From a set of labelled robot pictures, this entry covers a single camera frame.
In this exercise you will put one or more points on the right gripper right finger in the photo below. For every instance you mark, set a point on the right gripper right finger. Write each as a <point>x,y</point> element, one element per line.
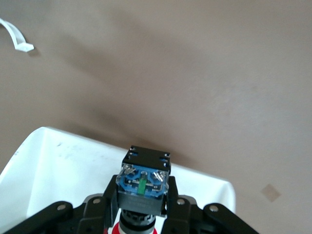
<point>180,214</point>

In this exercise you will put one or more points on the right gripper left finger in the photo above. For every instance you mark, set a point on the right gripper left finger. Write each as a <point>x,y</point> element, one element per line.
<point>100,212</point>

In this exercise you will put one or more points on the white plastic drawer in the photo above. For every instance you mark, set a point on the white plastic drawer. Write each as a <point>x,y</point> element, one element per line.
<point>61,170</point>

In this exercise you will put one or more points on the black blue push-button switch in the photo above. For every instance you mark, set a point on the black blue push-button switch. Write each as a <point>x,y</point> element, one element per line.
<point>143,170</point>

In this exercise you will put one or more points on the white curved plastic bracket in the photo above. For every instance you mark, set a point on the white curved plastic bracket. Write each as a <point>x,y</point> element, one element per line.
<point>24,47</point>

